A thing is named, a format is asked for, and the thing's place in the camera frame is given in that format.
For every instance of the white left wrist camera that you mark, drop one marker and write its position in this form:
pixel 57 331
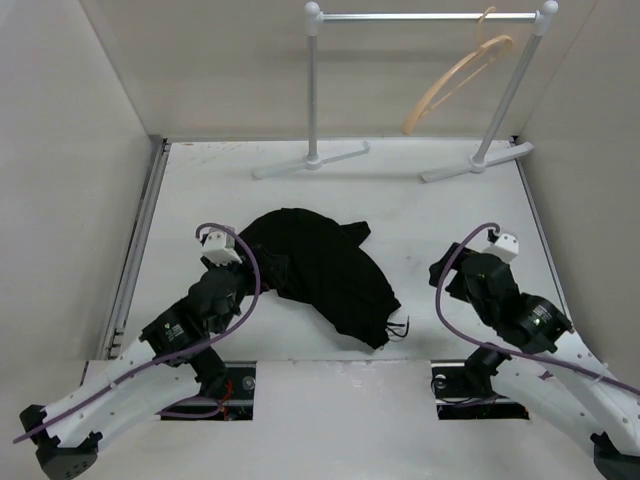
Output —
pixel 218 248

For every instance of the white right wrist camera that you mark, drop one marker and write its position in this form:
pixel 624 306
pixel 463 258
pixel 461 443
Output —
pixel 503 245

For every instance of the black trousers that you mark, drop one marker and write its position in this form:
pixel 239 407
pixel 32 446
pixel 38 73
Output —
pixel 312 259

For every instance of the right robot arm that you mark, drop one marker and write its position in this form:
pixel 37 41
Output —
pixel 544 366

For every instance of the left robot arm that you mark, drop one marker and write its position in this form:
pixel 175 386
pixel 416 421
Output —
pixel 172 360

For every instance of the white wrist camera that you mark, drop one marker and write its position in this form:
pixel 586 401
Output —
pixel 503 245
pixel 218 248

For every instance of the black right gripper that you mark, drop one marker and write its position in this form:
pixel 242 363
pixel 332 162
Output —
pixel 454 286

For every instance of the beige wooden hanger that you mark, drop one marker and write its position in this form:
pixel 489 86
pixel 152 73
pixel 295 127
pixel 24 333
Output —
pixel 486 53

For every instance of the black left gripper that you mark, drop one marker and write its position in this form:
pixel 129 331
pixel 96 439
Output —
pixel 273 267

